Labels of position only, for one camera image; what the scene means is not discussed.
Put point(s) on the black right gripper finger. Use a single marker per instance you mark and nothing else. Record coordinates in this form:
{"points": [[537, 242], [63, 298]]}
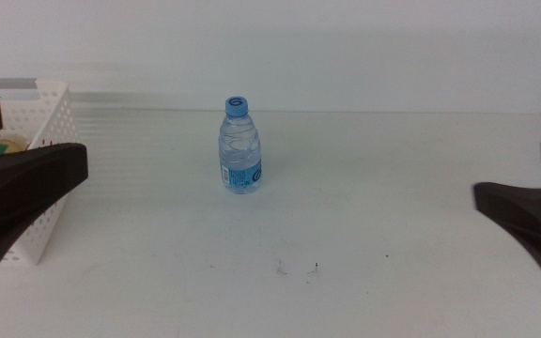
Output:
{"points": [[529, 216]]}

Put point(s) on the clear water bottle blue cap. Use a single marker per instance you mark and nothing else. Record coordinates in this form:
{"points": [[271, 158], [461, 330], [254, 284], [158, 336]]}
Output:
{"points": [[240, 159]]}

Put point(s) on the yellow tea bottle white cap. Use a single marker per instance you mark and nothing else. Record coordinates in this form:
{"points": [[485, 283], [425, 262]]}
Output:
{"points": [[10, 146]]}

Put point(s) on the white perforated plastic basket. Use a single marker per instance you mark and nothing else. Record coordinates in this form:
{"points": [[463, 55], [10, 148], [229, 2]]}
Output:
{"points": [[50, 117]]}

